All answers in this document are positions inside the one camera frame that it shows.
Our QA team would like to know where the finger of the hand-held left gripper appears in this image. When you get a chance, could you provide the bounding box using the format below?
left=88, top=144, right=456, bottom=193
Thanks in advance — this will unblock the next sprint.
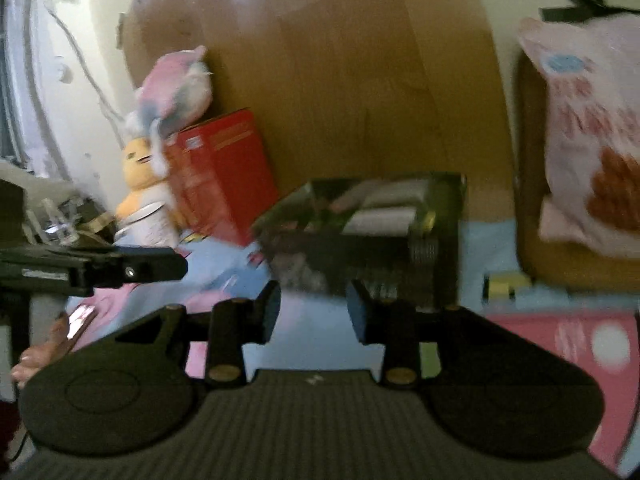
left=86, top=246, right=189, bottom=295

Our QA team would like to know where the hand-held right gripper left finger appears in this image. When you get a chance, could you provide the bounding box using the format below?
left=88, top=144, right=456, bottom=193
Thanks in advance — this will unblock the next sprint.
left=115, top=280, right=281, bottom=390

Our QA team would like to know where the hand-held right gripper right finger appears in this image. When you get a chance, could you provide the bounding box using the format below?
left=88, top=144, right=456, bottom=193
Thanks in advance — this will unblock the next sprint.
left=347, top=280, right=557, bottom=389

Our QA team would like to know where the dark glossy box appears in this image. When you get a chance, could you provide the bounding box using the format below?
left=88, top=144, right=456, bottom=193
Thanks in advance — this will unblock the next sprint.
left=251, top=174, right=467, bottom=308

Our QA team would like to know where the person's left hand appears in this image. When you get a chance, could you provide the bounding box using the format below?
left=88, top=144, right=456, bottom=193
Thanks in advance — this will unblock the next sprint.
left=10, top=310, right=81, bottom=391

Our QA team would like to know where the clear plastic holder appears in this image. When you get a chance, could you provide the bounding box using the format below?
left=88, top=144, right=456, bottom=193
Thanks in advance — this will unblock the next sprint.
left=24, top=198, right=83, bottom=247

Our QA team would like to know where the yellow plush toy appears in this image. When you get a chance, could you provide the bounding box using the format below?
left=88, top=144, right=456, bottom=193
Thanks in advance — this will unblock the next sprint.
left=114, top=136, right=190, bottom=248

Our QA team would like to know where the red gift bag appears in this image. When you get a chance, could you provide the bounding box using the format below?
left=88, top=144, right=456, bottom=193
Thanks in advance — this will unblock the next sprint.
left=164, top=107, right=281, bottom=248

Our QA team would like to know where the small yellow packet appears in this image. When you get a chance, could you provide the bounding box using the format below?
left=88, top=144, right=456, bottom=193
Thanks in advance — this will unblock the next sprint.
left=481, top=271, right=532, bottom=305

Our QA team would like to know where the pink and white plush toy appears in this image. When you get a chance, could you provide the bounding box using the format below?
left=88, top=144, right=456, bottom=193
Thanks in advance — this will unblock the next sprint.
left=124, top=45, right=215, bottom=173

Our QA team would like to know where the flat pink dotted packet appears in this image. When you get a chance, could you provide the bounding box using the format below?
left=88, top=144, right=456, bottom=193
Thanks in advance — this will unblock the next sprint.
left=484, top=311, right=640, bottom=473

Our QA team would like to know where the large brown cardboard box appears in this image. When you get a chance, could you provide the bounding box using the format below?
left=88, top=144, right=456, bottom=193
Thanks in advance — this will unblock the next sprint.
left=119, top=0, right=517, bottom=222

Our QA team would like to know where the large pink snack bag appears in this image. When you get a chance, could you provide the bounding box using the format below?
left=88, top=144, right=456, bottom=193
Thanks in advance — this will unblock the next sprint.
left=516, top=12, right=640, bottom=259

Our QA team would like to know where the white window frame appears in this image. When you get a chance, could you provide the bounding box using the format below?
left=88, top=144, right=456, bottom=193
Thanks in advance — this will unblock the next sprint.
left=0, top=0, right=68, bottom=178

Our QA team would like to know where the grey wall cable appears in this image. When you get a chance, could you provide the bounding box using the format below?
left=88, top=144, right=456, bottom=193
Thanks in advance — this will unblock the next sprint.
left=44, top=0, right=132, bottom=147

